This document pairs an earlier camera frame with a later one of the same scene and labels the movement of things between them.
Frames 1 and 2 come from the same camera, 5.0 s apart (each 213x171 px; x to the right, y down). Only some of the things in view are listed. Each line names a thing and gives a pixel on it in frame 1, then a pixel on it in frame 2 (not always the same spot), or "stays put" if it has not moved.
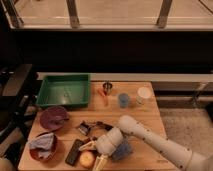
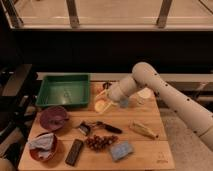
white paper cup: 144,95 stays put
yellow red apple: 87,159 → 99,105
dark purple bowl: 53,118 stays put
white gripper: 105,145 → 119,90
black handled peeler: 84,127 stays put
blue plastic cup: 123,100 stays put
